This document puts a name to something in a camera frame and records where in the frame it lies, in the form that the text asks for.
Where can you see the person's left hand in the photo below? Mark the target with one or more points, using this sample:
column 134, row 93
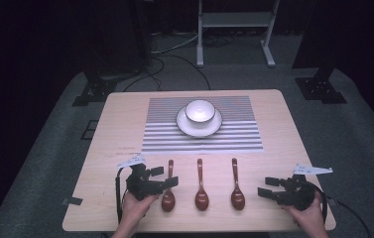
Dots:
column 136, row 206

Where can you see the white metal stand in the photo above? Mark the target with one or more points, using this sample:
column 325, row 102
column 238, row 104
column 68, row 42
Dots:
column 235, row 19

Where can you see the dark tape piece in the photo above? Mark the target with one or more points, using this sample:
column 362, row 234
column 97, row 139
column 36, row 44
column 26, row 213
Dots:
column 332, row 201
column 72, row 200

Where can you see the striped placemat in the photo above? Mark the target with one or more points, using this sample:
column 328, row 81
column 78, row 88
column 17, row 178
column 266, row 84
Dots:
column 161, row 135

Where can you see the reddish-brown spoon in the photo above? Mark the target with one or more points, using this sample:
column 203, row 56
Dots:
column 237, row 199
column 201, row 199
column 168, row 201

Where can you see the black tape floor marking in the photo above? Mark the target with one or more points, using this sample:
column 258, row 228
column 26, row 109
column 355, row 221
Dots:
column 89, row 129

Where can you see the white plate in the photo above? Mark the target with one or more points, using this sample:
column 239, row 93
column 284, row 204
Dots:
column 187, row 127

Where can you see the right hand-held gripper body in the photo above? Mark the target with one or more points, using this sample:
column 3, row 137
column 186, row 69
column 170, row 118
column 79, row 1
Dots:
column 295, row 195

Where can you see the person's right hand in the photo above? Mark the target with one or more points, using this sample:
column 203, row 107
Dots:
column 310, row 214

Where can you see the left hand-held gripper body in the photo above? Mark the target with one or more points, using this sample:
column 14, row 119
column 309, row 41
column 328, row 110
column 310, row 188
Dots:
column 141, row 186

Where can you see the white bowl with dark rim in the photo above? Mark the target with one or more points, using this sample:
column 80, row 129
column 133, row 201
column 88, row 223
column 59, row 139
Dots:
column 200, row 112

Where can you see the black stand base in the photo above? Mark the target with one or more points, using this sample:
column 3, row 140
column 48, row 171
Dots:
column 93, row 92
column 320, row 88

